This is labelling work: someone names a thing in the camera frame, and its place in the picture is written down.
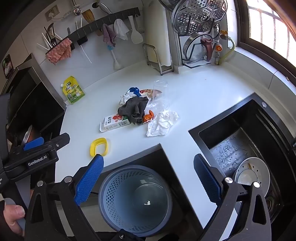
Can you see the gas valve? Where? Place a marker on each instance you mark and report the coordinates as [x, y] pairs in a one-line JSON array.
[[218, 48]]

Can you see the chrome sink knob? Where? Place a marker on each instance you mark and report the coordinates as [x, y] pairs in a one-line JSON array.
[[263, 104]]

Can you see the window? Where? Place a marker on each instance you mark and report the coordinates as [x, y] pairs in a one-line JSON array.
[[266, 18]]

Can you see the white bottle brush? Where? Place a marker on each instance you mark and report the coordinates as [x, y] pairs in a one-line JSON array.
[[116, 63]]

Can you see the person's left hand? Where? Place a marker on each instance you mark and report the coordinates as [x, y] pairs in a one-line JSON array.
[[14, 212]]

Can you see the perforated steel steamer tray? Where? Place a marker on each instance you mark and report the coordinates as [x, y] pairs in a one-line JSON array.
[[198, 16]]

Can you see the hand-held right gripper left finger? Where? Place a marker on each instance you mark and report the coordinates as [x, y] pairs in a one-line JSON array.
[[90, 178]]

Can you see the purple cloth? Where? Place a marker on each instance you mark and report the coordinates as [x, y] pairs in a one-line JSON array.
[[108, 34]]

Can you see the white bowl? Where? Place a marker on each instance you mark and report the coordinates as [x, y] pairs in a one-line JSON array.
[[261, 169]]

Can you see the white wall socket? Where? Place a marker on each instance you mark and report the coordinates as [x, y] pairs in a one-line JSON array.
[[52, 14]]

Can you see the white cloth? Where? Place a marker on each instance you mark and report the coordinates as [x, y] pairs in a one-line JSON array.
[[120, 29]]

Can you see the dark grey cloth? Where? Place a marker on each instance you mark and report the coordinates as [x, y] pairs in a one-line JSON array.
[[134, 109]]

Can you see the yellow spouted seasoning pouch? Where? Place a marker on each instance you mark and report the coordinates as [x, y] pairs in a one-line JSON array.
[[72, 91]]

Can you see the stainless steel pot lid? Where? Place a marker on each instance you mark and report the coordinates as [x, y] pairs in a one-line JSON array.
[[171, 3]]

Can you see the wooden spatula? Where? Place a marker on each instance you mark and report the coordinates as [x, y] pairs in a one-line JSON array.
[[87, 16]]

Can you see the black hook block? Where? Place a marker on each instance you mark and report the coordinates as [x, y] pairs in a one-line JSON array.
[[82, 41]]

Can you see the metal cooking pot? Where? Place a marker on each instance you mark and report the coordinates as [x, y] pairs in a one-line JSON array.
[[29, 135]]

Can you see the crumpled white plastic bag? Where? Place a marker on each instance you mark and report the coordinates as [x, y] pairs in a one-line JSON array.
[[161, 124]]

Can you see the brown printed snack wrapper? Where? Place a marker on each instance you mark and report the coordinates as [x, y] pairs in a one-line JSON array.
[[148, 92]]

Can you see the orange plastic wrapper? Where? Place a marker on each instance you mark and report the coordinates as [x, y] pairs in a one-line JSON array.
[[146, 118]]

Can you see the small white paper scrap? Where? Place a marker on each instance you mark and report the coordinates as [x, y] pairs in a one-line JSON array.
[[147, 203]]

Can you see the white rice paddle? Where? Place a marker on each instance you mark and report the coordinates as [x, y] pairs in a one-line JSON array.
[[136, 37]]

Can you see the dark grey wall rail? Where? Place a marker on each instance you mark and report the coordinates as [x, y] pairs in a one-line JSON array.
[[104, 22]]

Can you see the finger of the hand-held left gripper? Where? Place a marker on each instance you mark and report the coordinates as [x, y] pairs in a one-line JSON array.
[[60, 140], [33, 143]]

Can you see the clear plastic cup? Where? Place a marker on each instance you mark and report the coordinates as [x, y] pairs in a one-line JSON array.
[[160, 90]]

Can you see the small white dish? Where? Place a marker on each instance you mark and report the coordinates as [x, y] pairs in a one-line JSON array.
[[246, 177]]

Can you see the pink dish cloth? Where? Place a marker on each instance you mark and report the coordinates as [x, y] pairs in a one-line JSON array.
[[60, 51]]

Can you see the white milk carton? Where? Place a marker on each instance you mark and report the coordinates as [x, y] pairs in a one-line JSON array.
[[113, 122]]

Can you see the black kitchen sink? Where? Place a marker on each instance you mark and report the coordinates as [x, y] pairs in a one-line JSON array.
[[231, 143]]

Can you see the grey mesh waste basket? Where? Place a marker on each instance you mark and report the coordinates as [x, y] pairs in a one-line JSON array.
[[138, 197]]

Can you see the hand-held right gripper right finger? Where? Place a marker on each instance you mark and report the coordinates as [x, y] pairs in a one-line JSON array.
[[207, 178]]

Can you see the metal cutting board rack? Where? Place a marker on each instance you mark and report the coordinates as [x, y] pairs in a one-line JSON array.
[[158, 62]]

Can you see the blue plastic scrap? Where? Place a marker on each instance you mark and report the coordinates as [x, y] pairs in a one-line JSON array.
[[134, 90]]

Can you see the black range hood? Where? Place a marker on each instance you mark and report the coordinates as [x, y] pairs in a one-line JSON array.
[[34, 92]]

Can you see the bundle of cutlery and chopsticks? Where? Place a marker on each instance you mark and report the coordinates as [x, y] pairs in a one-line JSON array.
[[52, 34]]

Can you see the white cutting board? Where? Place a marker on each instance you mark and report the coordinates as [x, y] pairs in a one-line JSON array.
[[157, 27]]

